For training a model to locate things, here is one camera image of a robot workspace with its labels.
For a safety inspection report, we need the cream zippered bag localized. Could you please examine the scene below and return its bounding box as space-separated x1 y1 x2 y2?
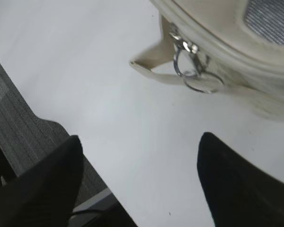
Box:
130 0 284 121

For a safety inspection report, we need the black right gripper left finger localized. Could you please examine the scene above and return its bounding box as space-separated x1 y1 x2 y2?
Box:
0 135 83 227

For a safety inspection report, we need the silver zipper pull ring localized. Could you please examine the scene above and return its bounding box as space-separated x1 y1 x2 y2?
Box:
168 25 224 94

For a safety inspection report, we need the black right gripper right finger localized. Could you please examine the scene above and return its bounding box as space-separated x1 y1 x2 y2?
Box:
197 132 284 227

